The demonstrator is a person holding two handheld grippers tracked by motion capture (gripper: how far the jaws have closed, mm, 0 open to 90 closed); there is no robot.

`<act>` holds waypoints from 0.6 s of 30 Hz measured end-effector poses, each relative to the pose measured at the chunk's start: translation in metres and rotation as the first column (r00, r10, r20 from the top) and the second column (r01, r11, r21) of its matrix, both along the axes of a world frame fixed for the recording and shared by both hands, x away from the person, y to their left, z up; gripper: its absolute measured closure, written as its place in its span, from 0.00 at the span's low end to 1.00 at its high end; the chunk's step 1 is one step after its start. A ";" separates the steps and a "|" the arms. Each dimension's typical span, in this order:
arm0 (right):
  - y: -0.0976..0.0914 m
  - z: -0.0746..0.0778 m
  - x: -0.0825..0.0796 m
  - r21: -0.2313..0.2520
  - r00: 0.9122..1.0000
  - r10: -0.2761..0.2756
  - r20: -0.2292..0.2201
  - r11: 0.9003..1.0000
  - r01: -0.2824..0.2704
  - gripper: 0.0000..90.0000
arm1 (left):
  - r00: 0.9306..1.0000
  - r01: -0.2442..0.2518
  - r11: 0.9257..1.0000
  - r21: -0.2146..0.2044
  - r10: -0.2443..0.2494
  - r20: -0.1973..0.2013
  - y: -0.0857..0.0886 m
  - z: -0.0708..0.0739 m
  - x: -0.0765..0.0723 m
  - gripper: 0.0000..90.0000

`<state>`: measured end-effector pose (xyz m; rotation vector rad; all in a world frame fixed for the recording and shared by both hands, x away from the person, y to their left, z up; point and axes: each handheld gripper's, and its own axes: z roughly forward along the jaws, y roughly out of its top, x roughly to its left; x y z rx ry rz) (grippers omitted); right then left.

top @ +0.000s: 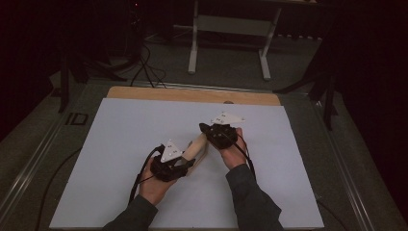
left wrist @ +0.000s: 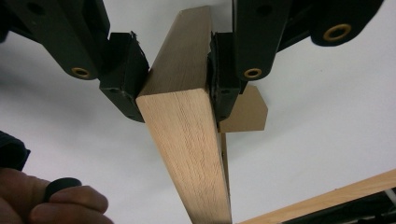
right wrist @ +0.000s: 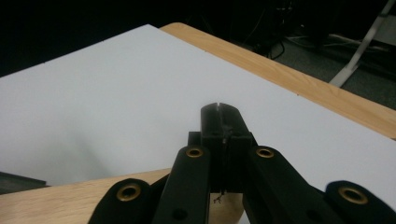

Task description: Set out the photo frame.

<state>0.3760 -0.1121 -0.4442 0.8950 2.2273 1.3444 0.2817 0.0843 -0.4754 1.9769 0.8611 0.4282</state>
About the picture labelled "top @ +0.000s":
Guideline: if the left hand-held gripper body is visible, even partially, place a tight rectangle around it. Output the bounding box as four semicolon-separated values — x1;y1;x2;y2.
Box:
149;138;189;183

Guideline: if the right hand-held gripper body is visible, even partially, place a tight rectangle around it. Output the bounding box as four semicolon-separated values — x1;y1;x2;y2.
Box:
205;111;247;151

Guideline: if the wooden picture frame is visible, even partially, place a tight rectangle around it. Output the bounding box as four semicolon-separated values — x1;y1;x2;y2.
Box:
180;132;210;176

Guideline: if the person's left hand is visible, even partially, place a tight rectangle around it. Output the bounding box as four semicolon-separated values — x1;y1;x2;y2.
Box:
138;166;178;207

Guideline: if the person's right hand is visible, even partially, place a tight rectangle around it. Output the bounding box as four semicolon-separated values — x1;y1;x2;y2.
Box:
218;126;248;171

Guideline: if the wooden table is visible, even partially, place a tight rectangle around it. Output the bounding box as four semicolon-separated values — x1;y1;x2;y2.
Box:
106;85;282;107

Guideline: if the white table sheet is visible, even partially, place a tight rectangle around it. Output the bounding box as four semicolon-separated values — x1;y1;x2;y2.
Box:
49;97;325;230

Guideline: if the white metal stand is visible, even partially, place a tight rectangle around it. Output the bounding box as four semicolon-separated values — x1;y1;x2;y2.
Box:
187;0;284;82

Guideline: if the black tripod stand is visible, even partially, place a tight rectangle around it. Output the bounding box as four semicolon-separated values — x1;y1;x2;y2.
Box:
272;32;341;132
57;47;129;115

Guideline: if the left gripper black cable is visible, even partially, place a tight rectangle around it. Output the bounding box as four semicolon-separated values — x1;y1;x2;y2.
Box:
127;143;166;207

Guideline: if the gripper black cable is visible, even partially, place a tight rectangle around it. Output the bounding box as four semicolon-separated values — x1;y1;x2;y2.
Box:
233;140;258;181
127;143;166;207

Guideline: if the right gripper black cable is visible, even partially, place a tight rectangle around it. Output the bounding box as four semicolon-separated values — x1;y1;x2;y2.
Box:
233;140;258;181

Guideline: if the aluminium rail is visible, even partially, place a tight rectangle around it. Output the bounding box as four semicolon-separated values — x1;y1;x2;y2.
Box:
311;98;377;231
86;79;310;96
0;105;75;219

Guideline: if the black floor cables bundle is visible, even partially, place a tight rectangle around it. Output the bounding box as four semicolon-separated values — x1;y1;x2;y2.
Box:
129;43;168;90

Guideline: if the black rectangular bracket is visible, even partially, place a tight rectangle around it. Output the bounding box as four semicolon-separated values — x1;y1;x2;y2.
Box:
64;112;89;127

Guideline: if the black floor cable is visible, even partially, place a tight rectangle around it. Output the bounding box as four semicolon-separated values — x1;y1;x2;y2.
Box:
34;146;83;231
315;197;350;231

